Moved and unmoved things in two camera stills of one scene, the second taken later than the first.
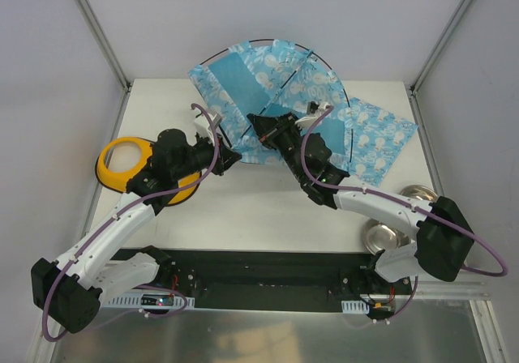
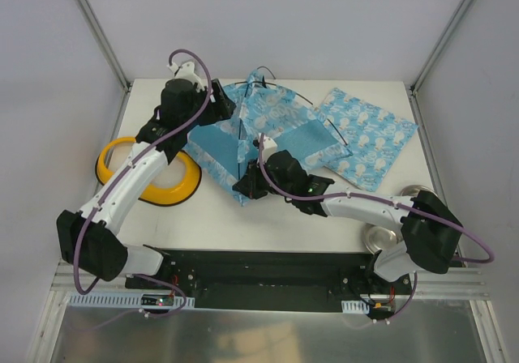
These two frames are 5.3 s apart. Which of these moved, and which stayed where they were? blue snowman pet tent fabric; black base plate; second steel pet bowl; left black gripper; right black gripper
Moved: blue snowman pet tent fabric; left black gripper; right black gripper
Stayed: second steel pet bowl; black base plate
